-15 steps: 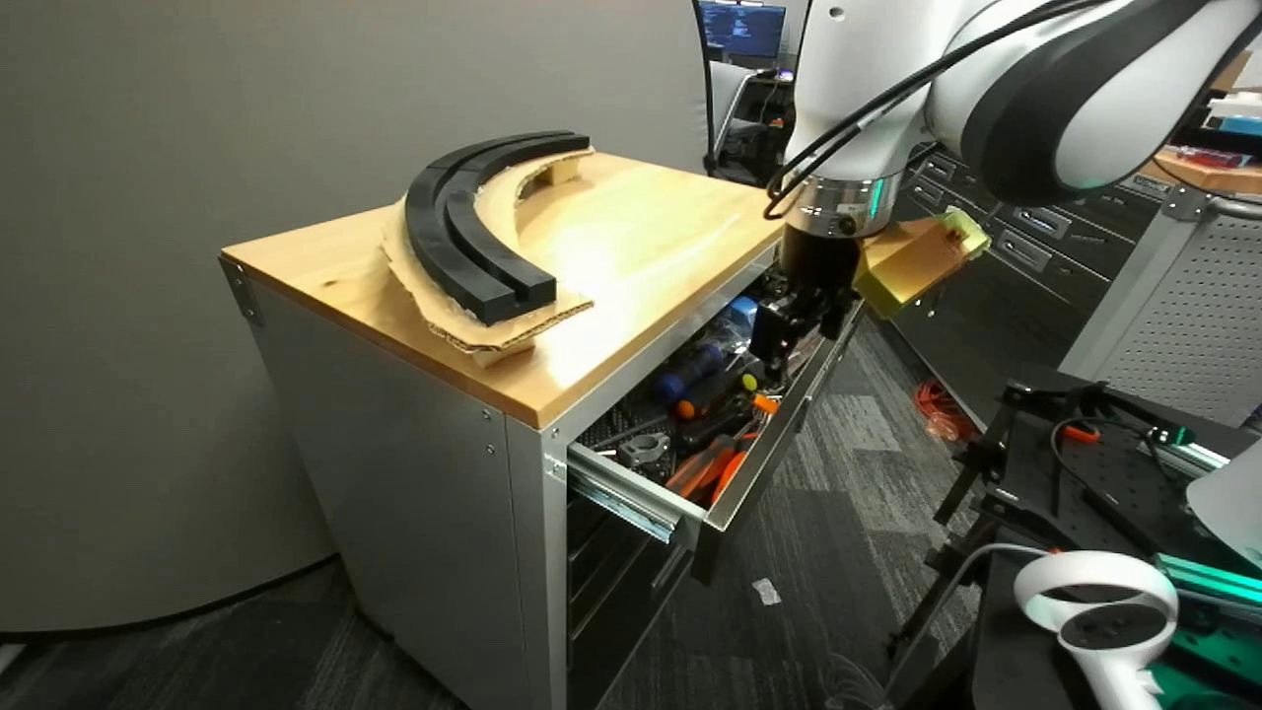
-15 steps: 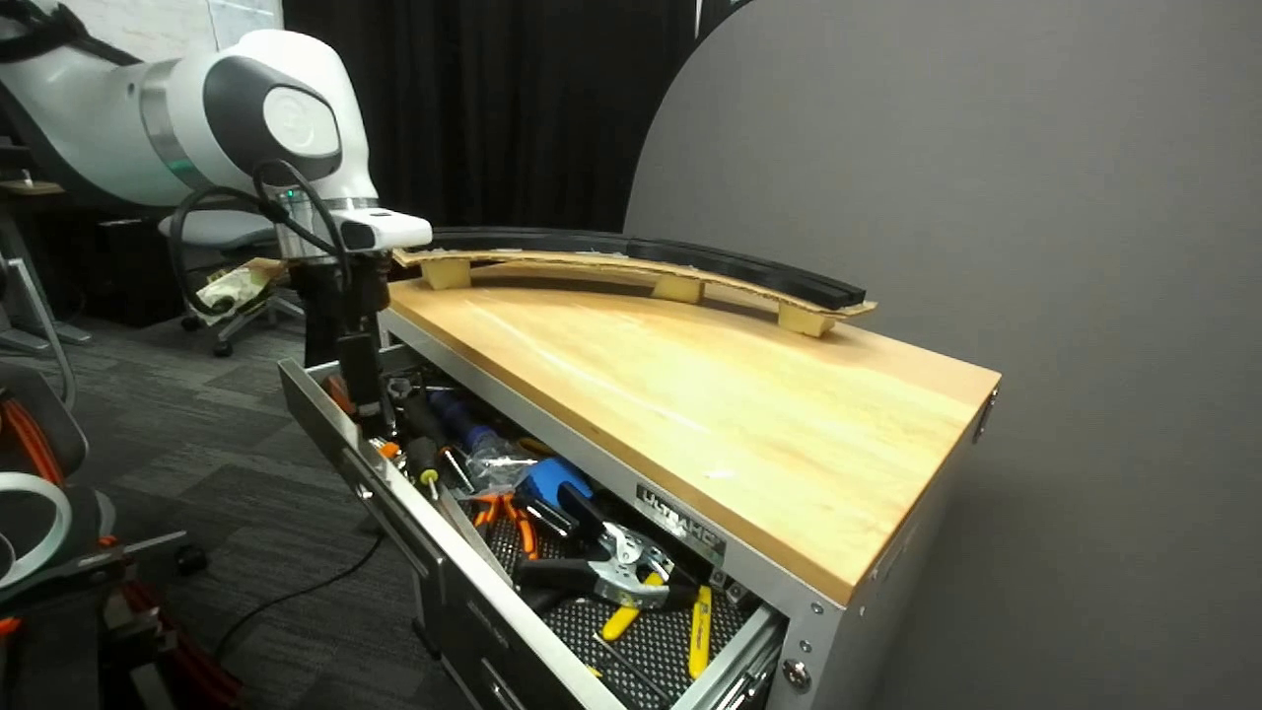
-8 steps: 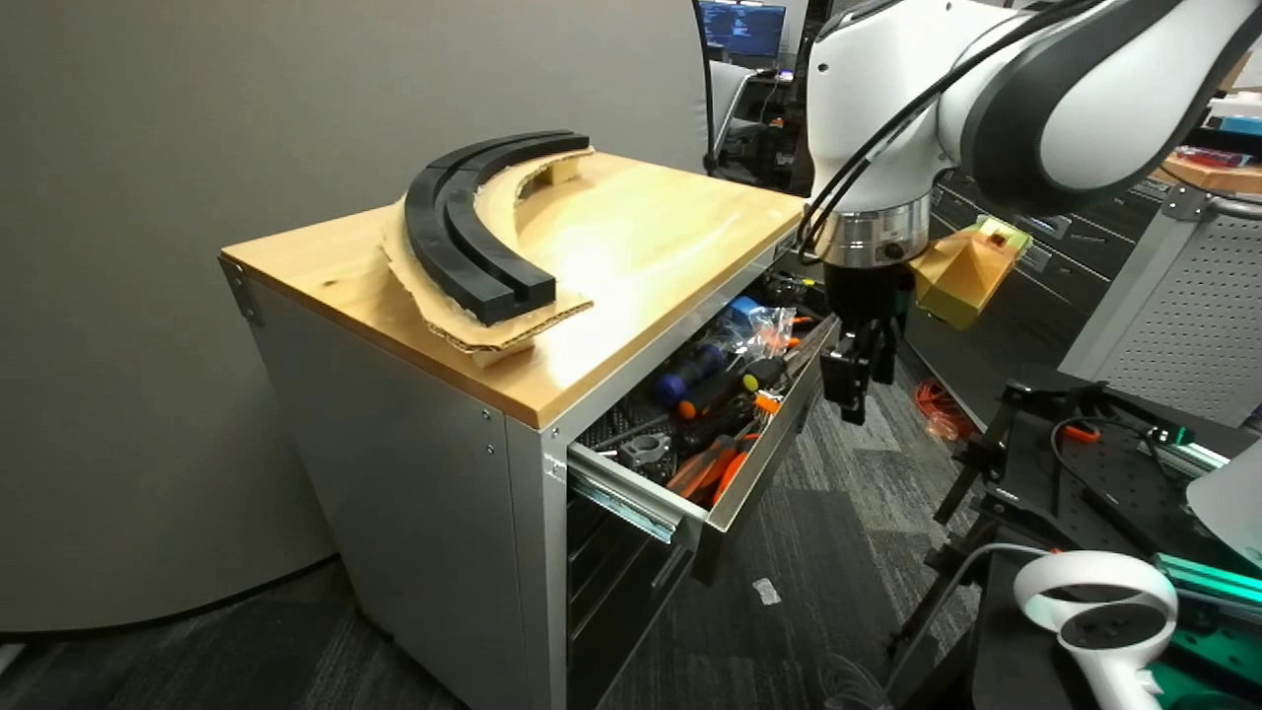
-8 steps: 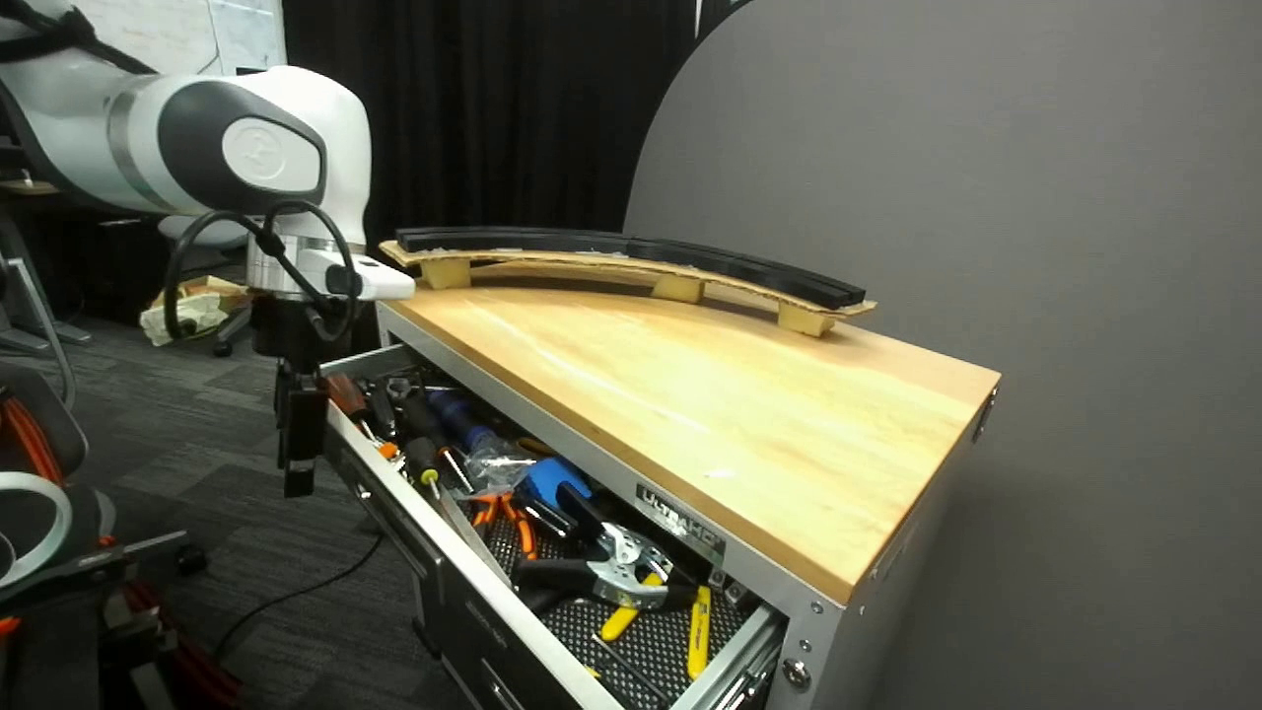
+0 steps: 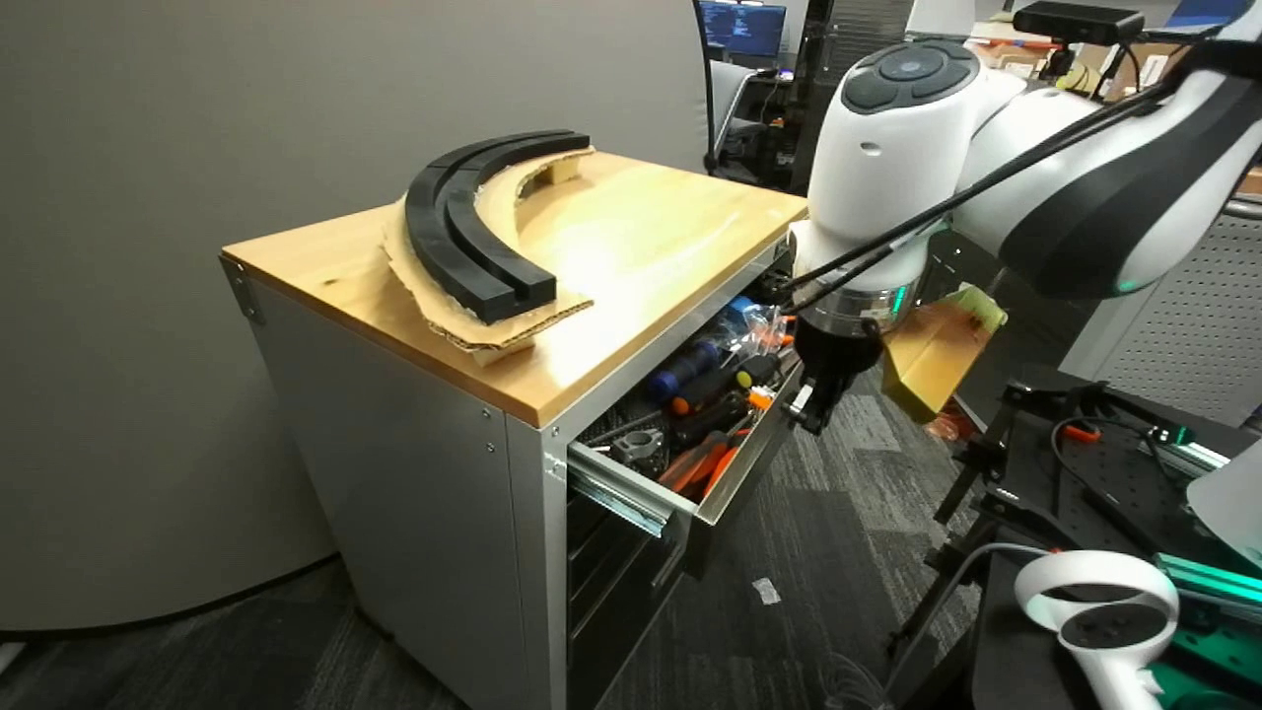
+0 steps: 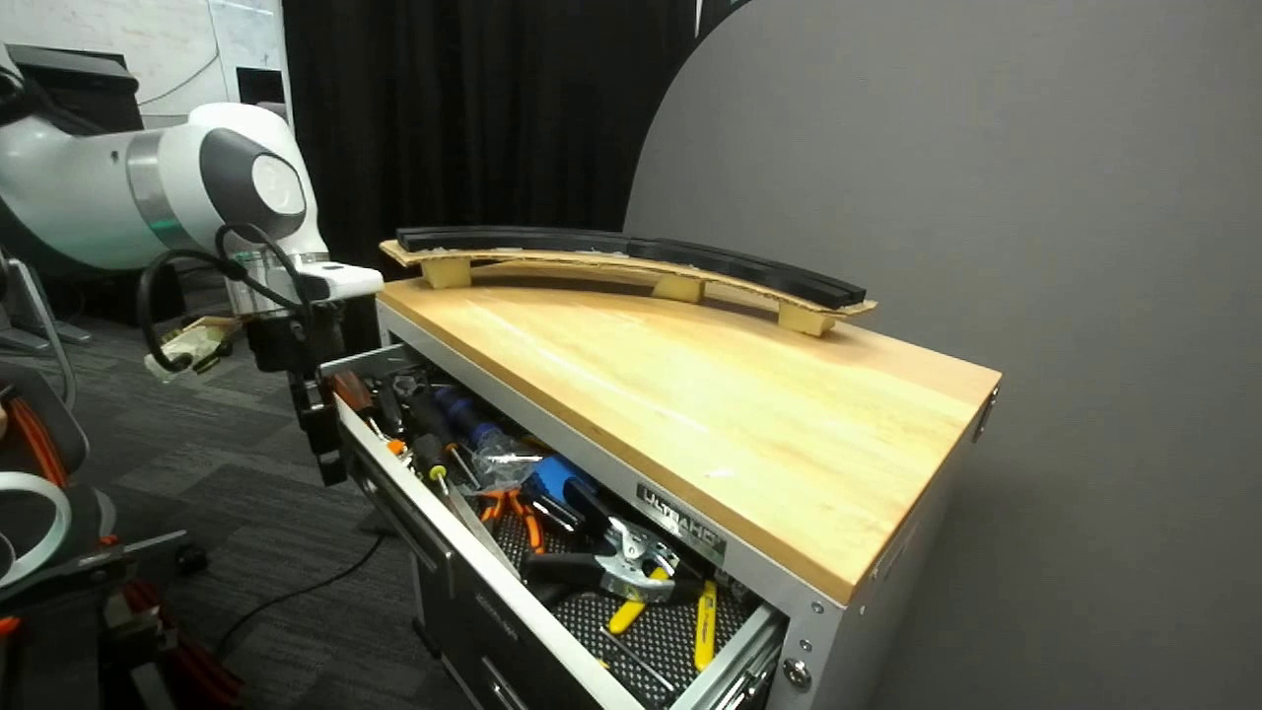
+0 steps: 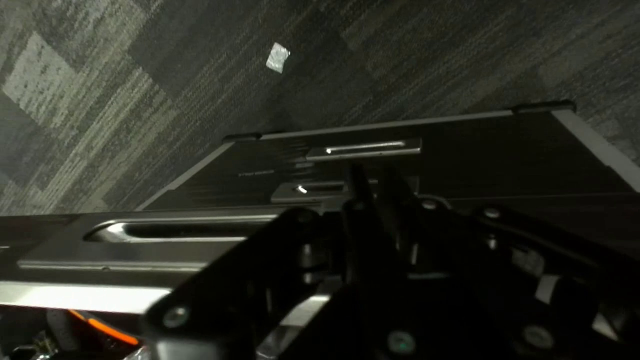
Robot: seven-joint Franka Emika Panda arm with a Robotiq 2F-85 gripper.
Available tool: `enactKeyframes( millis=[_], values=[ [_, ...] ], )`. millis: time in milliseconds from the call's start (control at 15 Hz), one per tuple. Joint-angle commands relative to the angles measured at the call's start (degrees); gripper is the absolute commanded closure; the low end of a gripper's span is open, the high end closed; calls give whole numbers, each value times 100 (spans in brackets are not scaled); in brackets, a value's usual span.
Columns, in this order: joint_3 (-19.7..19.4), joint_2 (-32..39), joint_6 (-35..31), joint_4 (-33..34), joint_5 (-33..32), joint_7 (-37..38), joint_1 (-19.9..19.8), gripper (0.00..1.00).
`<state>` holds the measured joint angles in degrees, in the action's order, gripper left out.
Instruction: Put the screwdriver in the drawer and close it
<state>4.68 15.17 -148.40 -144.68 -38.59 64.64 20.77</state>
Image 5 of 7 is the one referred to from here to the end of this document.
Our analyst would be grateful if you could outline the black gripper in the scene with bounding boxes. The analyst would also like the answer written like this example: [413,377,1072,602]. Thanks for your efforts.
[787,313,885,436]

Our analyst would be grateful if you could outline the grey metal tool drawer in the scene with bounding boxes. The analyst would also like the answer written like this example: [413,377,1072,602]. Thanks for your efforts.
[562,280,807,543]

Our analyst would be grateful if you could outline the small wooden board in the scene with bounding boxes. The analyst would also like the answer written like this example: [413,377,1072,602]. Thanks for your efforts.
[879,294,997,426]

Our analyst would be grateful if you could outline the light green plastic part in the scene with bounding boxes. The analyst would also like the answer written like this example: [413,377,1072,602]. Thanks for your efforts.
[945,280,1013,331]

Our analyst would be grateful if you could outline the black tripod stand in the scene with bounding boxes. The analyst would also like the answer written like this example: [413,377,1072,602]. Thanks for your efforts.
[881,375,1119,662]

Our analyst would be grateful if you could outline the white VR controller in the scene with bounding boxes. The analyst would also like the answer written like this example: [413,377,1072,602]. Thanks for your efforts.
[1010,548,1184,710]

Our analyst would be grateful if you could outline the black curved foam piece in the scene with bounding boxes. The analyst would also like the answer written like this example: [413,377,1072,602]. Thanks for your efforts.
[378,144,598,354]

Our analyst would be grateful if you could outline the grey perforated panel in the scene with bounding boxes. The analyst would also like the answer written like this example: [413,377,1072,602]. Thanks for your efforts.
[1056,208,1262,430]

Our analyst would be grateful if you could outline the black curved foam strip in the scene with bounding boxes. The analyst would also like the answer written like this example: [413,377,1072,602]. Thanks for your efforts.
[400,127,528,326]
[438,131,562,307]

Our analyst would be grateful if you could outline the blue computer monitor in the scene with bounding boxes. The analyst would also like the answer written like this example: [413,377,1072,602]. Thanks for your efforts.
[697,0,792,63]

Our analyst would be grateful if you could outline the pale grey curved cover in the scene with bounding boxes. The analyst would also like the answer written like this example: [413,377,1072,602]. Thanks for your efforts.
[1180,436,1262,567]

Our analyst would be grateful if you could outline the teal metal bar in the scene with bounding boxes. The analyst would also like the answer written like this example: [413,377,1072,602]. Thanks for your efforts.
[1154,548,1262,609]

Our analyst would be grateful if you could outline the grey cabinet with wooden top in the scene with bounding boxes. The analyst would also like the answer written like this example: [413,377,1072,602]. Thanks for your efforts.
[216,144,810,710]

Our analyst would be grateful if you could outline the black handled screwdriver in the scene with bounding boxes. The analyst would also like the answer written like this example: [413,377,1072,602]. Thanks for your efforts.
[675,350,772,421]

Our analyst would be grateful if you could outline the orange handled pliers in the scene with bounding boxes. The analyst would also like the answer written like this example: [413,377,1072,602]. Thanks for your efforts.
[654,436,754,502]

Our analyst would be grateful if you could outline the blue handled screwdriver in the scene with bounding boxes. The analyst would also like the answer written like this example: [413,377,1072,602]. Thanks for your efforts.
[645,346,726,411]

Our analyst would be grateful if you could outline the black drawer with metal handles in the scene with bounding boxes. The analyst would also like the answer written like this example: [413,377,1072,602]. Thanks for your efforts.
[562,490,720,710]

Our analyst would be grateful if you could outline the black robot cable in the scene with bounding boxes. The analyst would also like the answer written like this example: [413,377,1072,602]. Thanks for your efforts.
[784,43,1262,313]

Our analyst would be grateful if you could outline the black camera on mount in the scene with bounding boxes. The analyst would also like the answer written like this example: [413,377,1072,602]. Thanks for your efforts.
[1010,0,1151,48]

